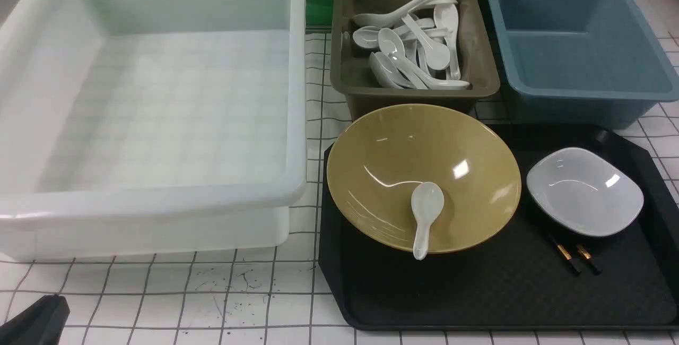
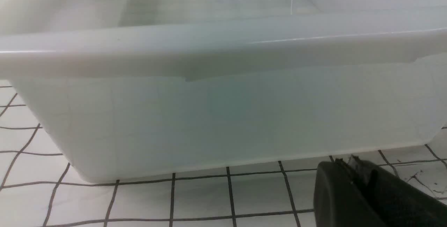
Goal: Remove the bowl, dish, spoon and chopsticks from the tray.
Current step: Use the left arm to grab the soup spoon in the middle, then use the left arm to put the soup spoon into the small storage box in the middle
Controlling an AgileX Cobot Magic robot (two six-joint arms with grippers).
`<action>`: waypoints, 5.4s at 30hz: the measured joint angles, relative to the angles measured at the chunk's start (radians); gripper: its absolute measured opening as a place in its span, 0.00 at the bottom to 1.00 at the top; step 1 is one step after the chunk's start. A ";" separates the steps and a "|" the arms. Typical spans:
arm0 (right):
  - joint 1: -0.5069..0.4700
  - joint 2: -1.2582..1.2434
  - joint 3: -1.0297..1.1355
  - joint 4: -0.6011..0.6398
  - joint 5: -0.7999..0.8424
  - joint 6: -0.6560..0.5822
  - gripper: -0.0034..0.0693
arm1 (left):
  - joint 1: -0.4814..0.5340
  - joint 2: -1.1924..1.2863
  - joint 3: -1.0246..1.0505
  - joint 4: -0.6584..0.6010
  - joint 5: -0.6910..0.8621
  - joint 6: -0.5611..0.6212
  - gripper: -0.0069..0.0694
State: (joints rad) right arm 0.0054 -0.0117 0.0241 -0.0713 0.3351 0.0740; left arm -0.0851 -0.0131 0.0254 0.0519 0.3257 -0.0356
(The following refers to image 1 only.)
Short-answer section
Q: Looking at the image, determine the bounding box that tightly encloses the large white plastic tub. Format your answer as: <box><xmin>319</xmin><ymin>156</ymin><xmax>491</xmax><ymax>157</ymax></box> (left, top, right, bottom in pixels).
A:
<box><xmin>1</xmin><ymin>0</ymin><xmax>307</xmax><ymax>260</ymax></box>

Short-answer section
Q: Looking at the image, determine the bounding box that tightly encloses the white spoon left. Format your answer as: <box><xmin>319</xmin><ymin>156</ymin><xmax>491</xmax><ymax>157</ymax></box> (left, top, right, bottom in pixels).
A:
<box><xmin>352</xmin><ymin>26</ymin><xmax>380</xmax><ymax>51</ymax></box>

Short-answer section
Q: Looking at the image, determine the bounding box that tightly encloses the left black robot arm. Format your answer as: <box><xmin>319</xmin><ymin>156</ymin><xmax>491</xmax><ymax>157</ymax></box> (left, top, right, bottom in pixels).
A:
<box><xmin>1</xmin><ymin>294</ymin><xmax>70</xmax><ymax>344</ymax></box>

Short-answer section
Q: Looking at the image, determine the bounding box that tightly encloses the long white spoon top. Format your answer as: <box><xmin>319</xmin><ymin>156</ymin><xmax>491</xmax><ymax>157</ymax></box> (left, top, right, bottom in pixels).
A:
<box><xmin>352</xmin><ymin>0</ymin><xmax>429</xmax><ymax>28</ymax></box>

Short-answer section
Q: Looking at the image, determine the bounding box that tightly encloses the small white square dish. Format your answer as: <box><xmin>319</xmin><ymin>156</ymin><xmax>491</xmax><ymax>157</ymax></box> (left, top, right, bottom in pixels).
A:
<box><xmin>526</xmin><ymin>147</ymin><xmax>645</xmax><ymax>238</ymax></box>

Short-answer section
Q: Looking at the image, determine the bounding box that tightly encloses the yellow noodle bowl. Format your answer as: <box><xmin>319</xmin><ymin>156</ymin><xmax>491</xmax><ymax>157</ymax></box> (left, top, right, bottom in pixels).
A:
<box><xmin>325</xmin><ymin>104</ymin><xmax>522</xmax><ymax>255</ymax></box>

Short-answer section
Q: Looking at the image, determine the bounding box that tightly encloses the blue plastic bin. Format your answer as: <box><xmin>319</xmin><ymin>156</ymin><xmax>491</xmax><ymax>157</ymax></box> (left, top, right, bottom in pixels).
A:
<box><xmin>488</xmin><ymin>0</ymin><xmax>678</xmax><ymax>130</ymax></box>

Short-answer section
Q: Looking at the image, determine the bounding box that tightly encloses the white spoon front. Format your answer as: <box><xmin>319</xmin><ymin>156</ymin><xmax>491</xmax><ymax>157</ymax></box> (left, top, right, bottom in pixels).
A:
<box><xmin>378</xmin><ymin>28</ymin><xmax>471</xmax><ymax>90</ymax></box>

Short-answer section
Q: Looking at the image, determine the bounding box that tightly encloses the olive brown spoon bin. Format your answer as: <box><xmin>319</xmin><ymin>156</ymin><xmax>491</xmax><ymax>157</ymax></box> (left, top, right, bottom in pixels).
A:
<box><xmin>330</xmin><ymin>0</ymin><xmax>500</xmax><ymax>120</ymax></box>

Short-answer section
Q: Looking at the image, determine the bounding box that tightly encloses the white soup spoon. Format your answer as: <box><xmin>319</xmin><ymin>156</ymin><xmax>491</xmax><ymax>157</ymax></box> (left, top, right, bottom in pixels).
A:
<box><xmin>411</xmin><ymin>182</ymin><xmax>445</xmax><ymax>261</ymax></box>

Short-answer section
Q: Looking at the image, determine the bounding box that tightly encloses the white spoon right side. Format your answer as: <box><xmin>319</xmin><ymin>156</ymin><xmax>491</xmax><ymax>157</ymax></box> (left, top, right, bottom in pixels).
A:
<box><xmin>433</xmin><ymin>3</ymin><xmax>462</xmax><ymax>81</ymax></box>

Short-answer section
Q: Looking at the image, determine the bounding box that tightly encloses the black serving tray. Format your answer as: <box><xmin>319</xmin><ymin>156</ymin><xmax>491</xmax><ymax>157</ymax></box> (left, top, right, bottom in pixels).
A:
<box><xmin>318</xmin><ymin>124</ymin><xmax>677</xmax><ymax>331</ymax></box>

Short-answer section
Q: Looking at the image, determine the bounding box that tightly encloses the white spoon centre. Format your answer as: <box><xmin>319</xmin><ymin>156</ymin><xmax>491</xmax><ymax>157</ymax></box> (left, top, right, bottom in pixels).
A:
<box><xmin>401</xmin><ymin>14</ymin><xmax>450</xmax><ymax>70</ymax></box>

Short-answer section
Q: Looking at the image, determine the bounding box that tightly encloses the black chopstick gold band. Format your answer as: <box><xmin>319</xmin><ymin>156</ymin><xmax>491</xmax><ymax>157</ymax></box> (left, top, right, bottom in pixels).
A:
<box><xmin>541</xmin><ymin>228</ymin><xmax>580</xmax><ymax>277</ymax></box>
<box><xmin>576</xmin><ymin>244</ymin><xmax>602</xmax><ymax>274</ymax></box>

